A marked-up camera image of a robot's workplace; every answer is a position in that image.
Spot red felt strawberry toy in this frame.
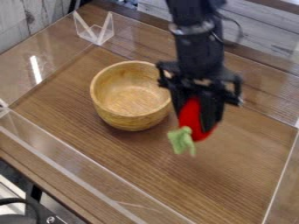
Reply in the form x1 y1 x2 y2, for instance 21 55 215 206
167 97 215 156

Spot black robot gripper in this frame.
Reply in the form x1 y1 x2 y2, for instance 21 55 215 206
157 20 242 132

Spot light wooden bowl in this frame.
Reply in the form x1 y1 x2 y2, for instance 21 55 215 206
90 60 173 131

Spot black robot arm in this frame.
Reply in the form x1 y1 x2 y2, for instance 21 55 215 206
157 0 242 132

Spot black table leg bracket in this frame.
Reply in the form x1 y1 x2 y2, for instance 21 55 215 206
26 184 69 224

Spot clear acrylic tray enclosure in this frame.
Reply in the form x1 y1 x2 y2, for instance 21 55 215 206
0 6 299 224

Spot black cable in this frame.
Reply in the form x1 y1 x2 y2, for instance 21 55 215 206
0 197 41 224

